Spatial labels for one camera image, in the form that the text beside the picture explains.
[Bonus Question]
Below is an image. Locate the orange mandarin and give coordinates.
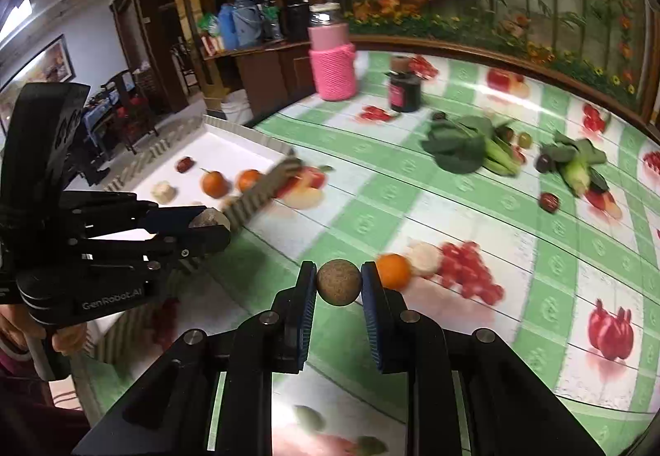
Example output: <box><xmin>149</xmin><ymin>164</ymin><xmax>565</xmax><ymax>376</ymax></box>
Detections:
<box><xmin>200</xmin><ymin>170</ymin><xmax>231</xmax><ymax>199</ymax></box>
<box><xmin>375</xmin><ymin>254</ymin><xmax>412</xmax><ymax>291</ymax></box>

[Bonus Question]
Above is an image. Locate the brown round fruit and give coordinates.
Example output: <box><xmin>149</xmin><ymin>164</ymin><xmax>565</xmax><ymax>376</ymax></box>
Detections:
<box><xmin>316</xmin><ymin>259</ymin><xmax>361</xmax><ymax>306</ymax></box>

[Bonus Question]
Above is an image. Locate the pale lotus root piece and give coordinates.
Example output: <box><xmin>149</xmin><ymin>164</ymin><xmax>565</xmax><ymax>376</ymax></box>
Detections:
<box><xmin>405</xmin><ymin>241</ymin><xmax>442</xmax><ymax>278</ymax></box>
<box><xmin>150</xmin><ymin>181</ymin><xmax>178</xmax><ymax>205</ymax></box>

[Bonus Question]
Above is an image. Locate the red jujube date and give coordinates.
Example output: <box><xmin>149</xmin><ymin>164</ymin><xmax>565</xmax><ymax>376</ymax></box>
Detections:
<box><xmin>174</xmin><ymin>156</ymin><xmax>196</xmax><ymax>173</ymax></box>

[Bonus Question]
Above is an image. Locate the orange mandarin tray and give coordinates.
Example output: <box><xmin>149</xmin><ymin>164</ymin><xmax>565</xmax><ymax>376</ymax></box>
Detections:
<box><xmin>236</xmin><ymin>169</ymin><xmax>263</xmax><ymax>194</ymax></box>

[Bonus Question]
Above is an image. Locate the left hand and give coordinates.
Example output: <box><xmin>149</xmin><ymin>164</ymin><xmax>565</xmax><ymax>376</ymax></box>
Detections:
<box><xmin>0</xmin><ymin>304</ymin><xmax>87</xmax><ymax>355</ymax></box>

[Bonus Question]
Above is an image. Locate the white striped-edge tray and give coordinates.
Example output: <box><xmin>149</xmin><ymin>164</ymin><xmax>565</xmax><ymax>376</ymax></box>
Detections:
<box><xmin>84</xmin><ymin>114</ymin><xmax>306</xmax><ymax>364</ymax></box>

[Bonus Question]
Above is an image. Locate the white plastic bucket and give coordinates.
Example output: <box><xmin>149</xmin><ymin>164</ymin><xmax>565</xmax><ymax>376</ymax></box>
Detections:
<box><xmin>222</xmin><ymin>88</ymin><xmax>254</xmax><ymax>125</ymax></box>

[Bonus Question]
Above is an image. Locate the leafy green bok choy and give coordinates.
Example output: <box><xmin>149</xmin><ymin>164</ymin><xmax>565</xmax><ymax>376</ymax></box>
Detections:
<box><xmin>421</xmin><ymin>114</ymin><xmax>521</xmax><ymax>178</ymax></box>

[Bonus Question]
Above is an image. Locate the dark red plum fruit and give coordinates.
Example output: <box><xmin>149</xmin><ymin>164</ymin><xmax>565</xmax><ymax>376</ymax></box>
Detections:
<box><xmin>538</xmin><ymin>192</ymin><xmax>561</xmax><ymax>215</ymax></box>

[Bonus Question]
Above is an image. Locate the blue thermos jug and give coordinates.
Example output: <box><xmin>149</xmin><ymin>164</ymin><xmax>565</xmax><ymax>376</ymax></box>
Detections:
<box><xmin>218</xmin><ymin>3</ymin><xmax>239</xmax><ymax>50</ymax></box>

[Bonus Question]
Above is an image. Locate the black jar with pink label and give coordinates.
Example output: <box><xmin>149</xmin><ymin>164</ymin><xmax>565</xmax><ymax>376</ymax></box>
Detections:
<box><xmin>388</xmin><ymin>71</ymin><xmax>422</xmax><ymax>113</ymax></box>

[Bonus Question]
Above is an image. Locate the grey electric kettle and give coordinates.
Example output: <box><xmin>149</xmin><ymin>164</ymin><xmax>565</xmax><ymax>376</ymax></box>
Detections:
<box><xmin>233</xmin><ymin>0</ymin><xmax>263</xmax><ymax>48</ymax></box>

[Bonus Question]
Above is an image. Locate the green vegetable with corn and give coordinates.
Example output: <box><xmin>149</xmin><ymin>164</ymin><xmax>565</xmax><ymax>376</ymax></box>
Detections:
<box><xmin>540</xmin><ymin>132</ymin><xmax>610</xmax><ymax>198</ymax></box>

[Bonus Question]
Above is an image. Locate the pink knit-sleeved bottle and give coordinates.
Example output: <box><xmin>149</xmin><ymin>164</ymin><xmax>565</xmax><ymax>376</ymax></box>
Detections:
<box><xmin>308</xmin><ymin>2</ymin><xmax>357</xmax><ymax>102</ymax></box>

